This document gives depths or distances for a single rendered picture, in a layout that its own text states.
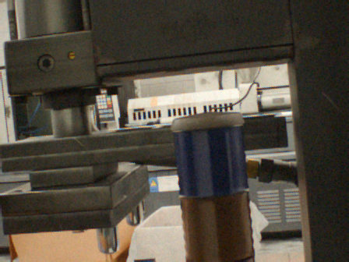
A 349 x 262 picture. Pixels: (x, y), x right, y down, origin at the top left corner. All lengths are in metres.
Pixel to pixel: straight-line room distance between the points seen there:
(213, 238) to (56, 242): 2.66
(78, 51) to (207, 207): 0.28
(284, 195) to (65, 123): 4.54
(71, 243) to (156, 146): 2.41
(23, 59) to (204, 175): 0.30
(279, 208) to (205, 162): 4.80
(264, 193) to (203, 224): 4.77
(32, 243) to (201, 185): 2.72
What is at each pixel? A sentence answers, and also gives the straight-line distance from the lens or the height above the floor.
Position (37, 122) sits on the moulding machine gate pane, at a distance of 5.46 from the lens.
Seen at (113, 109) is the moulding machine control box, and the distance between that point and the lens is 5.11.
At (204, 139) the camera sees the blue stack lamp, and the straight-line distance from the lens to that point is 0.32.
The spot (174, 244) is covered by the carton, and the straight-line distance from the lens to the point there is 2.87.
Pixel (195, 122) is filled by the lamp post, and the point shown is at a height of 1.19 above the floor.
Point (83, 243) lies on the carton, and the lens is 2.94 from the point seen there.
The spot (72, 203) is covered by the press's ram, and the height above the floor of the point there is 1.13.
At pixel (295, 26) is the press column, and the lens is 0.53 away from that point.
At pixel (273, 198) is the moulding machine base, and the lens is 5.10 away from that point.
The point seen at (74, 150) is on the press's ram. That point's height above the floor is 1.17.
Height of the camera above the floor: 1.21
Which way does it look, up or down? 3 degrees down
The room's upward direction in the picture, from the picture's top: 6 degrees counter-clockwise
